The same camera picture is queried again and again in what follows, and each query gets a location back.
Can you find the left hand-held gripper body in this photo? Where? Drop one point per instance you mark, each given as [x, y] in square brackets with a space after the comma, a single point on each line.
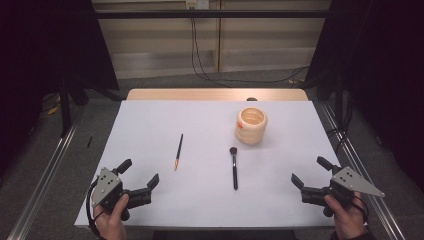
[106, 185]

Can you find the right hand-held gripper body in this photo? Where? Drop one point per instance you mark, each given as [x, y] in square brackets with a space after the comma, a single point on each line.
[350, 182]

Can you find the thin black brush orange tip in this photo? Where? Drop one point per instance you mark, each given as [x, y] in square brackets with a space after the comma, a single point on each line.
[179, 150]

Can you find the black makeup brush chrome ferrule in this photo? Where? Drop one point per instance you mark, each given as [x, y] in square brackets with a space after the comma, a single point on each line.
[234, 173]

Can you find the cream ribbed cup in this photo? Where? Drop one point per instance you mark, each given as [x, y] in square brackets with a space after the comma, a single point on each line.
[250, 135]

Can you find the person's right hand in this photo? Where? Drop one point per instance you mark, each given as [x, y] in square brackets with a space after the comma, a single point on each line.
[350, 221]

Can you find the person's left hand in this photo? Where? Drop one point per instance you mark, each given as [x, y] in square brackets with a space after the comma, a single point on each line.
[110, 226]

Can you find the small black stick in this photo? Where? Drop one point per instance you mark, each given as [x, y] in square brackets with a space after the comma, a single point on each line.
[89, 142]

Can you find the white table cover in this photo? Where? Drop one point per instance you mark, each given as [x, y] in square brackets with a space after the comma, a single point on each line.
[200, 206]

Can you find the black metal stand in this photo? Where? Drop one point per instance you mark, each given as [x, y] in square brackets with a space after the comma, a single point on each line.
[65, 110]

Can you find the wooden table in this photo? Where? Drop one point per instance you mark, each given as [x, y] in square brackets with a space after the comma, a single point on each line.
[200, 94]

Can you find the black curtain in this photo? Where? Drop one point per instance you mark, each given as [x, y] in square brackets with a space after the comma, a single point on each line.
[383, 66]
[40, 50]

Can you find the black horizontal bar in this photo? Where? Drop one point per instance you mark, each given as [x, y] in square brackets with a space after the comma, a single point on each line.
[233, 14]

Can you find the metal floor rail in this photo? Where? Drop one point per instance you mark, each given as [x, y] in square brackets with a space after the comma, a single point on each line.
[43, 186]
[350, 150]

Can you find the white wall socket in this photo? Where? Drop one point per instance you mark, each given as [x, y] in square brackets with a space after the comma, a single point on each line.
[196, 4]

